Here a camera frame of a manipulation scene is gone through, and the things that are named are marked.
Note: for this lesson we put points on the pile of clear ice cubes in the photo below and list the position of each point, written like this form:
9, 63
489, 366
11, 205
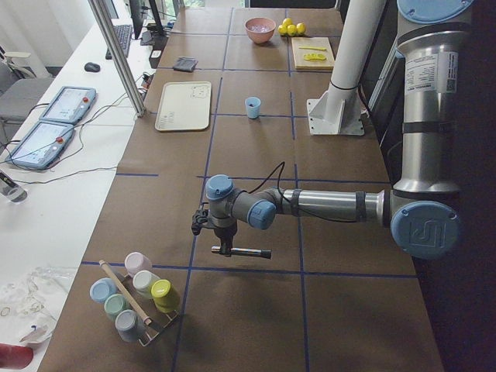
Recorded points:
258, 28

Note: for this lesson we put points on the blue cup on rack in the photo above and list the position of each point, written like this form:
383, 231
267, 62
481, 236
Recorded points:
102, 289

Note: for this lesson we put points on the yellow cup on rack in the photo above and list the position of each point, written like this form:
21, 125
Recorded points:
165, 296

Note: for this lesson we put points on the aluminium frame post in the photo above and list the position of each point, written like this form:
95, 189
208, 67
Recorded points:
104, 22

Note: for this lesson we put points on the rack of pastel cups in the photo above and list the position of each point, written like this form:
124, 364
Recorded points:
151, 324

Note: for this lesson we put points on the whole yellow lemon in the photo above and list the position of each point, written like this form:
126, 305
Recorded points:
292, 30
282, 29
287, 22
301, 28

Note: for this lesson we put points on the yellow plastic knife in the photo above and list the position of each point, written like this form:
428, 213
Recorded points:
319, 48

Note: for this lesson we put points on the teach pendant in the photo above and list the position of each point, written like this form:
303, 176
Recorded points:
42, 145
70, 105

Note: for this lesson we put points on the grey cup on rack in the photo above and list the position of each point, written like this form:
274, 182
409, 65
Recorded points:
129, 326

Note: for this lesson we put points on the pink bowl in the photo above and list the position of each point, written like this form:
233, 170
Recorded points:
260, 38

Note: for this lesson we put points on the light blue plastic cup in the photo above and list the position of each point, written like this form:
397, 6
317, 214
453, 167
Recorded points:
252, 112

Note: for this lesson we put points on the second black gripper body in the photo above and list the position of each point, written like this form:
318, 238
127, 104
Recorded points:
225, 232

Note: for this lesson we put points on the white cup on rack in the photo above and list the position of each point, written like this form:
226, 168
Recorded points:
143, 281

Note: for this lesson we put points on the lower teach pendant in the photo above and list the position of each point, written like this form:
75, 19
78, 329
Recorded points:
42, 145

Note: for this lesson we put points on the red bottle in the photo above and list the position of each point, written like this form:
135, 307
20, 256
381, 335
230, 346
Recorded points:
15, 357

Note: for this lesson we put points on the green cup on rack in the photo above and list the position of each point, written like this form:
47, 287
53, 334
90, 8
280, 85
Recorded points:
114, 305

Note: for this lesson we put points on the grey purple folded cloth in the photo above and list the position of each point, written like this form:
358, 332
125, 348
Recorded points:
185, 64

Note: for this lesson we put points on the wooden cutting board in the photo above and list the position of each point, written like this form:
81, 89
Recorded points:
317, 64

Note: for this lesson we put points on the second grey blue robot arm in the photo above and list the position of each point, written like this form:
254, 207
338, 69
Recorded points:
420, 208

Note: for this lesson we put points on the pink cup on rack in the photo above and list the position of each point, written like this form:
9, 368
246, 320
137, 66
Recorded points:
136, 262

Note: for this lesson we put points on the black keyboard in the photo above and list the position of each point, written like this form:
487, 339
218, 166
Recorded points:
123, 34

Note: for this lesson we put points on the cream bear serving tray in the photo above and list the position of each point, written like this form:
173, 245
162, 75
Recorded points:
184, 106

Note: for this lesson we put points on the glass of water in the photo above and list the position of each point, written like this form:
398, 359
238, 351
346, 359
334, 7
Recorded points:
11, 190

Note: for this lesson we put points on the upper teach pendant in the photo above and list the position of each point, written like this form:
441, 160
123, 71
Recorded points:
70, 105

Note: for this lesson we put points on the black computer mouse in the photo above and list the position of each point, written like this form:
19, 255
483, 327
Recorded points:
92, 67

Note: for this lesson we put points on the steel muddler black tip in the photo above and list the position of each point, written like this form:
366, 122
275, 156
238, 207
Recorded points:
243, 252

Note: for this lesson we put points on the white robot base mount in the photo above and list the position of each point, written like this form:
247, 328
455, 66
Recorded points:
337, 111

